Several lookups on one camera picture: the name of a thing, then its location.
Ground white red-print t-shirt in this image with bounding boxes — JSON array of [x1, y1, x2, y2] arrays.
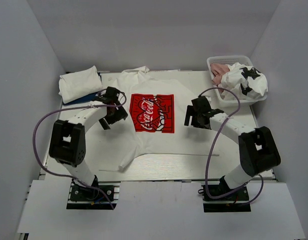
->
[[101, 66, 214, 172]]

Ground pink t-shirt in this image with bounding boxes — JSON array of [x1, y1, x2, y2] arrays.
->
[[210, 63, 229, 86]]

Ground white black-print t-shirt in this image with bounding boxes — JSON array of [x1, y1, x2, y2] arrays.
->
[[217, 62, 268, 101]]

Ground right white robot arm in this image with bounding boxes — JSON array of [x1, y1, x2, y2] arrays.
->
[[184, 96, 281, 200]]

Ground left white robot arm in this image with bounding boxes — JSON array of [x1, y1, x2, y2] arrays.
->
[[49, 87, 128, 200]]

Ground folded blue t-shirt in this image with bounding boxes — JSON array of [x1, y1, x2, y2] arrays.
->
[[63, 72, 104, 106]]

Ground folded white t-shirt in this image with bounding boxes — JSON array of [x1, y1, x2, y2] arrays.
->
[[58, 65, 104, 104]]

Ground white plastic basket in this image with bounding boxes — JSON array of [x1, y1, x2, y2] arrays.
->
[[206, 55, 268, 107]]

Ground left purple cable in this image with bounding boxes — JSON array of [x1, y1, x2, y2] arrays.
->
[[33, 90, 128, 210]]

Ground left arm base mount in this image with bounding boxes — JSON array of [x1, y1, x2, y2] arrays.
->
[[66, 180, 120, 210]]

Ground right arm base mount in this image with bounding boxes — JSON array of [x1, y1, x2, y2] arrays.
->
[[198, 177, 251, 213]]

